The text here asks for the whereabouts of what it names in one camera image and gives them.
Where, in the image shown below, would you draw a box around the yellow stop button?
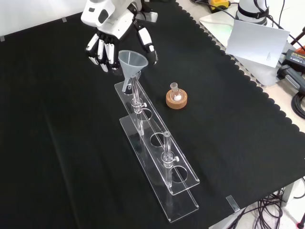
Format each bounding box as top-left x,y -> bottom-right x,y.
209,0 -> 231,13

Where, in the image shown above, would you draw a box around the clear acrylic funnel stand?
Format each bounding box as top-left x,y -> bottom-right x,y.
114,71 -> 200,223

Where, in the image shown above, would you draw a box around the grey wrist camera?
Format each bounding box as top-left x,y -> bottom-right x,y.
137,10 -> 159,24

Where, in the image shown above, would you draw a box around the glass round-bottom flask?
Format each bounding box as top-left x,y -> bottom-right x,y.
169,82 -> 183,101

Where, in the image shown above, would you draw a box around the black floor cables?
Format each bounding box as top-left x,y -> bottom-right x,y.
232,176 -> 305,229

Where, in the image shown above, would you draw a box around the black plug block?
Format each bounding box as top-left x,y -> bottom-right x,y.
277,65 -> 305,92

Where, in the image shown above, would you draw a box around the white paper card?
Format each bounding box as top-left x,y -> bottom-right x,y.
225,19 -> 291,70

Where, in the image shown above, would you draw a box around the black cloth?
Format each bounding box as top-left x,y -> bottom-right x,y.
0,0 -> 305,229

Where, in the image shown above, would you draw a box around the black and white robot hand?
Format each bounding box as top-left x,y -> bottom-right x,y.
80,0 -> 159,73

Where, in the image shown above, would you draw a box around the black cable bundle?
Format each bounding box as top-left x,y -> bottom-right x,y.
291,89 -> 305,120

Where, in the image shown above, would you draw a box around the translucent plastic funnel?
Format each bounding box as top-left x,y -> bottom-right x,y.
118,50 -> 150,93

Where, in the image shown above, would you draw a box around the cork ring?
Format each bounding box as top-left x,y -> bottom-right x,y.
165,88 -> 189,110

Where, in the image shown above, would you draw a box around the pale board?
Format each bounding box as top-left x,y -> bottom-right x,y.
198,11 -> 283,87

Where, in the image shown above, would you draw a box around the black power adapter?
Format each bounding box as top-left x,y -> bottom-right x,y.
284,49 -> 305,70

